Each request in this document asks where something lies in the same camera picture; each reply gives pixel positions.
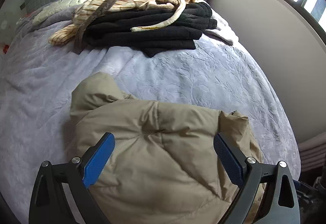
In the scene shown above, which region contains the beige puffer down jacket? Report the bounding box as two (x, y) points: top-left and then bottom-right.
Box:
(70, 72), (262, 223)

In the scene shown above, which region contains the lavender embossed bed blanket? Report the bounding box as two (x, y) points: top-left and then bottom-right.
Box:
(1, 9), (301, 223)

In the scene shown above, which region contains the red small box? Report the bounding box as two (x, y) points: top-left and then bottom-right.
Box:
(3, 45), (9, 54)

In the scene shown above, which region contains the white round desk fan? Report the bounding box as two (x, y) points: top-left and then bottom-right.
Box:
(0, 20), (11, 32)

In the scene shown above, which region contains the black folded fleece garment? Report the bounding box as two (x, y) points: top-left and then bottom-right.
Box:
(82, 2), (217, 57)

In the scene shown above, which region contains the pale green folded garment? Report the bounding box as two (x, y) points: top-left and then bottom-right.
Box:
(32, 0), (87, 25)

